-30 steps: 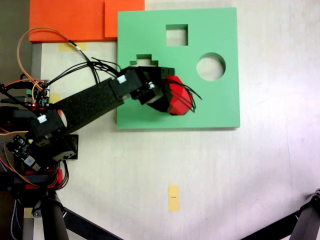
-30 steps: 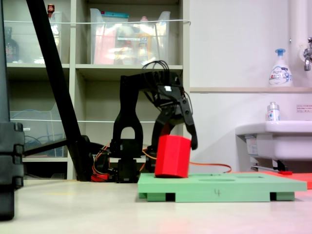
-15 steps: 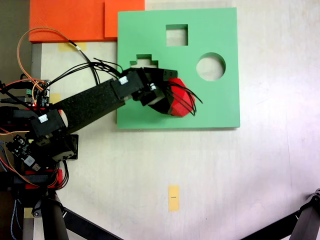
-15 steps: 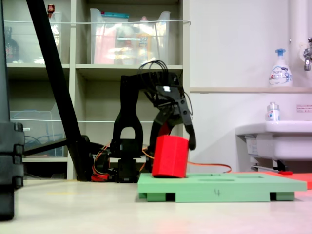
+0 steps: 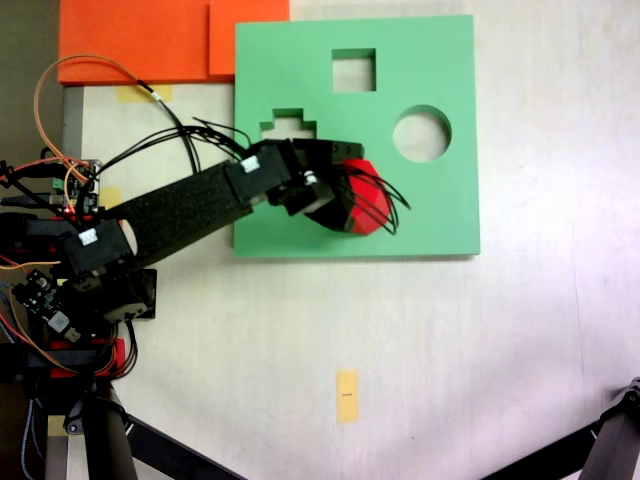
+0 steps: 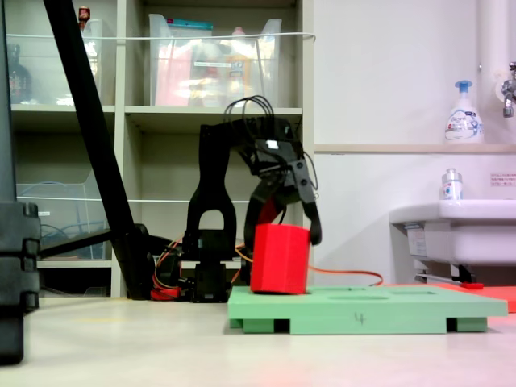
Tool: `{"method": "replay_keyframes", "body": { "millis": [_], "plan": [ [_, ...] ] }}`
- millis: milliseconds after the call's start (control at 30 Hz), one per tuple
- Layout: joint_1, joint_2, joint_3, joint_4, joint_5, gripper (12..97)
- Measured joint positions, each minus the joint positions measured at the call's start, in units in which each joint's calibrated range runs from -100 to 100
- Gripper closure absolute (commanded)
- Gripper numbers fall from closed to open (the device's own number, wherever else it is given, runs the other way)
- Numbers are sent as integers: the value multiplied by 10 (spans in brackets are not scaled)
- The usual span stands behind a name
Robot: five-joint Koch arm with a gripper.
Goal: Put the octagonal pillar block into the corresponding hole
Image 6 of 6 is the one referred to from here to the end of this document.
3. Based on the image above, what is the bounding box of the dark glass bottle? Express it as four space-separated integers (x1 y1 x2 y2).
6 44 33 105

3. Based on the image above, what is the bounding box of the black tripod leg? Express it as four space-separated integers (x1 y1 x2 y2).
41 0 157 302
0 0 42 367

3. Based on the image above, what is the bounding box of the black tripod brace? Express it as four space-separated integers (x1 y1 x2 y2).
39 227 113 260

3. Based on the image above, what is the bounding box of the small clear sanitizer bottle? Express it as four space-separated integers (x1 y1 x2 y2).
439 168 464 202

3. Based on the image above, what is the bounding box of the white wall pipe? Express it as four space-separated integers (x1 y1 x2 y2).
476 0 515 81

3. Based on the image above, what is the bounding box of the white sink label sticker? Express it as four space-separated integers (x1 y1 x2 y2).
404 223 428 259

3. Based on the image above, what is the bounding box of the beige shelf unit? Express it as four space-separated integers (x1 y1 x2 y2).
0 0 316 299

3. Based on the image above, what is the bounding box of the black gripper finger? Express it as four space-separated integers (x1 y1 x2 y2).
244 179 285 263
289 159 324 246

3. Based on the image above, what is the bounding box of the white shelf cord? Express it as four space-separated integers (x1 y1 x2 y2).
6 31 318 43
15 192 320 205

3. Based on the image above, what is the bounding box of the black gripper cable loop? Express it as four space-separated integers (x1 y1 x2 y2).
300 149 320 202

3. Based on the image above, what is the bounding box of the clear bin holding blue cables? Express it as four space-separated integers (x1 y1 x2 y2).
15 169 113 261

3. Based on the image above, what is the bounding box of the red octagonal pillar block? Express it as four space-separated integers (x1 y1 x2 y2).
249 223 312 296

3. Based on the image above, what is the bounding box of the white ceramic sink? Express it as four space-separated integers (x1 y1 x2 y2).
388 198 516 268

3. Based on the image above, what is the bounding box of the clear storage bin with label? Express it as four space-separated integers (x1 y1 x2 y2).
148 13 283 108

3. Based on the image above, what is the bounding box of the white foam soap pump bottle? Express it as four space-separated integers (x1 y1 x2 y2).
443 79 485 144

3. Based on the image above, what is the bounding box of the green shape sorting board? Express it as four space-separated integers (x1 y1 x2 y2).
227 284 509 336

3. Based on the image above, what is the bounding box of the white wall notice sticker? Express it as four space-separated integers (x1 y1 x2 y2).
489 172 516 188

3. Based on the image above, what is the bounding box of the metal faucet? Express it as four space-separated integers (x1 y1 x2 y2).
492 60 516 119

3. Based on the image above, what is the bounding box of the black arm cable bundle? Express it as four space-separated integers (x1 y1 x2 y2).
223 95 276 134

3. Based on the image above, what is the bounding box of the pink refill pouch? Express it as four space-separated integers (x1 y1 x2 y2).
155 44 194 106

